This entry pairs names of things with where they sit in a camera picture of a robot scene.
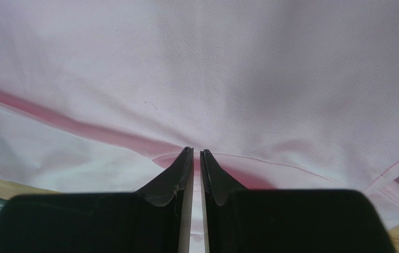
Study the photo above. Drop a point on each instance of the pink t shirt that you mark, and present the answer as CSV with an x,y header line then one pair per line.
x,y
103,95

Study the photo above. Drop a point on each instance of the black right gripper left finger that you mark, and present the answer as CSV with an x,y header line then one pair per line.
x,y
155,218

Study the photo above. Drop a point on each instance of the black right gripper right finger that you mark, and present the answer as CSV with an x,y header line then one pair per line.
x,y
237,219

